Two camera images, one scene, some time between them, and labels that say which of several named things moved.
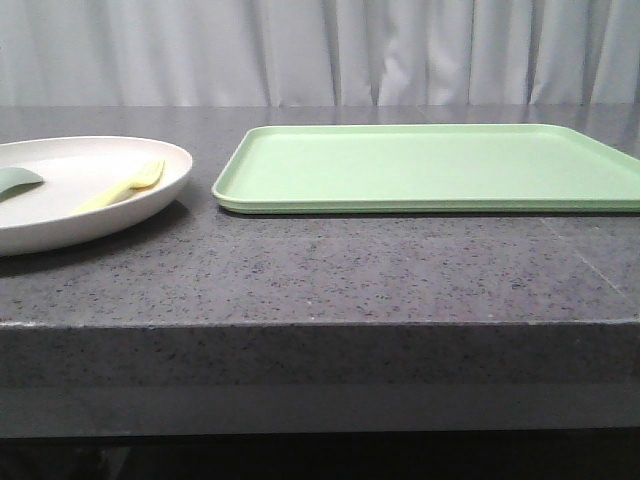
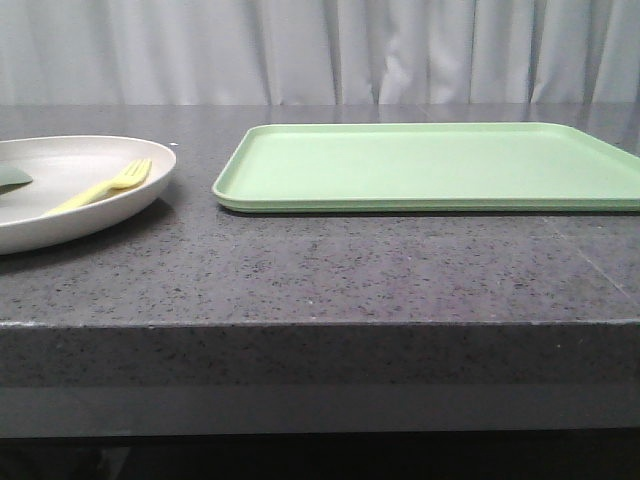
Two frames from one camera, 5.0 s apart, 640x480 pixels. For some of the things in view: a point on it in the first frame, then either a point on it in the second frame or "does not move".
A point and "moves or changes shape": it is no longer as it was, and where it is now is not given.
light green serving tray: (427, 168) does not move
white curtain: (319, 52) does not move
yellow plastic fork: (145, 180) -> (133, 175)
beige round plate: (41, 219) moves or changes shape
